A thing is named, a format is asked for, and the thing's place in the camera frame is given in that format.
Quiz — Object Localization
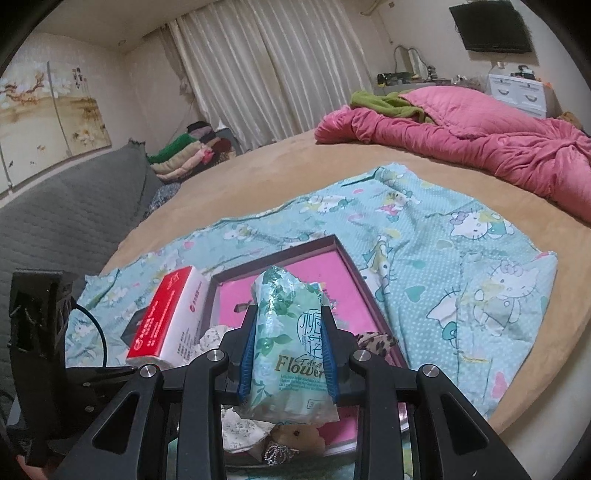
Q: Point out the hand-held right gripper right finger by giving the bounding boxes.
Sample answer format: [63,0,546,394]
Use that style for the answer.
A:
[321,305,532,480]

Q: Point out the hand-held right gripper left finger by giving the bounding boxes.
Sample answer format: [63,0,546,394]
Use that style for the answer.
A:
[46,305,259,480]

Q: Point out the green floral tissue packet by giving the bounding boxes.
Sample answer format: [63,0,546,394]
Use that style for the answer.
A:
[235,265,342,423]

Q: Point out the leopard print scrunchie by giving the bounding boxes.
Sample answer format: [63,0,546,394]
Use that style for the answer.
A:
[355,330,400,363]

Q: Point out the dark tray box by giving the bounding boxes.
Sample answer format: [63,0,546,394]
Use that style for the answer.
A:
[210,234,409,457]

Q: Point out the white floral cloth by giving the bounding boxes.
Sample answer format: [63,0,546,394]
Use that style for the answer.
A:
[221,406,273,453]
[198,325,232,356]

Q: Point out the black box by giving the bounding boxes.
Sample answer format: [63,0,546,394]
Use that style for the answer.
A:
[121,305,158,349]

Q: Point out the red tissue pack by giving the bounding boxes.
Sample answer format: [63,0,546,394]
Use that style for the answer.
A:
[126,265,213,370]

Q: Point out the pink book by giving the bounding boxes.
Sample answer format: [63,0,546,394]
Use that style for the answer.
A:
[217,247,384,446]

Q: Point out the silver sequin scrunchie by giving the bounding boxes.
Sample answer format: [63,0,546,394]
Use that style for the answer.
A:
[263,440,296,467]

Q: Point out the blue cartoon printed blanket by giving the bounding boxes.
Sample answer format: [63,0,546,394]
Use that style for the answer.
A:
[65,161,559,480]

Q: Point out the dark floral cloth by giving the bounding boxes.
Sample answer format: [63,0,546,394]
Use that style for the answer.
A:
[143,182,183,217]

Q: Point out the beige bed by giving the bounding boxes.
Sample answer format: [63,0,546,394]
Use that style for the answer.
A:
[99,124,591,439]

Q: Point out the stack of folded clothes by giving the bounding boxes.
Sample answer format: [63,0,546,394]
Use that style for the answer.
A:
[147,121,236,178]

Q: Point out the green cloth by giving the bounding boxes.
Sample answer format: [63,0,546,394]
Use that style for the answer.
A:
[349,90,437,124]

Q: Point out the pink quilt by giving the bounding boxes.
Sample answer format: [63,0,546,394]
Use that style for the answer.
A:
[314,85,591,217]

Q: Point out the white curtain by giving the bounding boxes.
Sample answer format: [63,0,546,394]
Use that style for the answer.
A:
[166,0,393,151]

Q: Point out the white drawer cabinet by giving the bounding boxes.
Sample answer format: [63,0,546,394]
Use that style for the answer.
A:
[487,71,557,118]

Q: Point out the black cable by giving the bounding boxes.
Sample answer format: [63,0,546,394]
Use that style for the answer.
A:
[71,305,114,370]

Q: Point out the floral wall painting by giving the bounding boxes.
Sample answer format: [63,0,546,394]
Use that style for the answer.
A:
[0,60,112,195]

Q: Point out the black wall television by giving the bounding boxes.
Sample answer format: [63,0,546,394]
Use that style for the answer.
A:
[449,0,534,54]

